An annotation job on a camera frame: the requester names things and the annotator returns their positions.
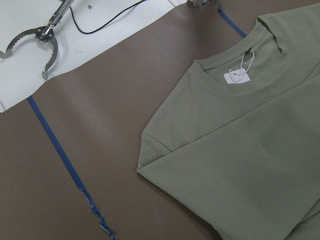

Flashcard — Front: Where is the olive green long-sleeve shirt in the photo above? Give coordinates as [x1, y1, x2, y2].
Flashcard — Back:
[137, 3, 320, 240]

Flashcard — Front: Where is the white paper price tag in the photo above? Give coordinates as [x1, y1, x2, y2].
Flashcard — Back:
[223, 68, 251, 84]

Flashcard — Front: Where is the black cable on table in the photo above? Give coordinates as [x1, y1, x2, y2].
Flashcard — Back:
[69, 0, 148, 35]

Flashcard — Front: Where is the grey aluminium frame post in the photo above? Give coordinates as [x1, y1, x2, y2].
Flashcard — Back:
[187, 0, 211, 8]

